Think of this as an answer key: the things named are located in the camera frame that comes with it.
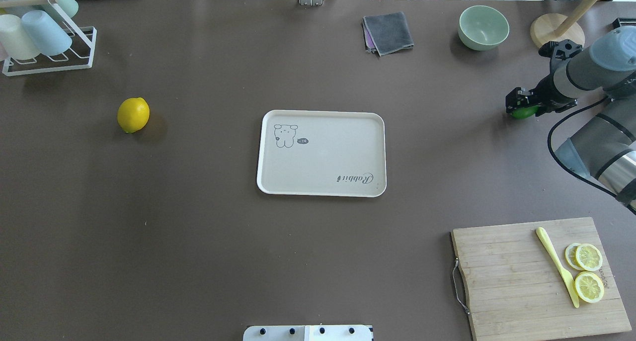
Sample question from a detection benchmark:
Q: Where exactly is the upper lemon slice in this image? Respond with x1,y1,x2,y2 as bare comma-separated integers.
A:
574,271,605,303

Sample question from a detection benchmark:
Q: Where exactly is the yellow lemon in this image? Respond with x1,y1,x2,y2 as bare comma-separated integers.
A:
117,97,150,133

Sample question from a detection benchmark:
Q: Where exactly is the cream cup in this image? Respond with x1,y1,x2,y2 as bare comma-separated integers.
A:
0,13,40,61

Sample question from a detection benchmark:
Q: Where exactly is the black frame object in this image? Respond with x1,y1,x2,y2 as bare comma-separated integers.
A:
612,17,636,29

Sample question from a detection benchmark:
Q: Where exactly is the wooden mug tree stand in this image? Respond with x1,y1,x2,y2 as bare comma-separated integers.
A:
530,0,600,47

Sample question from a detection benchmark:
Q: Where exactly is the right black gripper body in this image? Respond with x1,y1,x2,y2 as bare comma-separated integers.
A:
506,87,552,117

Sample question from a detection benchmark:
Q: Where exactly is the purple cloth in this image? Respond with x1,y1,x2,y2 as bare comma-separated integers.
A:
363,22,377,53

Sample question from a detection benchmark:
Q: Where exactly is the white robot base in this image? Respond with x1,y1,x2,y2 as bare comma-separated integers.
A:
242,324,374,341

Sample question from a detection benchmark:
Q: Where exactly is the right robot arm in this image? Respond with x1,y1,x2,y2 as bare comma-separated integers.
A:
506,25,636,212

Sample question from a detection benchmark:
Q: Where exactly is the green lime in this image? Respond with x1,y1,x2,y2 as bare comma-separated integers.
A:
510,106,539,119

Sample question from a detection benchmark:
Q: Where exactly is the white wire cup rack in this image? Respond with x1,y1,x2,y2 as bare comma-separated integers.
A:
1,0,97,77

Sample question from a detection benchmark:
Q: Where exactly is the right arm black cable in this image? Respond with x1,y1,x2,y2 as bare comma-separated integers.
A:
547,96,636,198

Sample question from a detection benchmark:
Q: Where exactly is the yellow plastic knife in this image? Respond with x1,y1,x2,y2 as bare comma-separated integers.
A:
536,227,580,308

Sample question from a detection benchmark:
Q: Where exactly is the beige rabbit tray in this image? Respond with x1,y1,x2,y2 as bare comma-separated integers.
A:
256,109,388,198

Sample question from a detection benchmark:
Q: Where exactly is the front lemon slice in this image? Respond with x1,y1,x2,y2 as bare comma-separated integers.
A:
574,244,604,272

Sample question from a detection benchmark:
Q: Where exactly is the light blue cup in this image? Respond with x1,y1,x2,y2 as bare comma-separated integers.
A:
21,10,72,56

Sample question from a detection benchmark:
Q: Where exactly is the hidden lemon slice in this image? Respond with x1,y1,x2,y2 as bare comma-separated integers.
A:
564,242,584,271

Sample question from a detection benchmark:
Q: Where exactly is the wooden cutting board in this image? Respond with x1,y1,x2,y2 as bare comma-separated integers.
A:
451,217,632,341

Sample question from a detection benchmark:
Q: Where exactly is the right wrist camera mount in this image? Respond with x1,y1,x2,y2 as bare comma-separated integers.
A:
538,39,583,74

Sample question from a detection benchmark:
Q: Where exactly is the green bowl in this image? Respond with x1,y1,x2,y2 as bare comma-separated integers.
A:
458,5,510,51

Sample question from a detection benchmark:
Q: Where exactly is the grey cloth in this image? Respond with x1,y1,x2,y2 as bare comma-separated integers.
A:
363,11,415,56

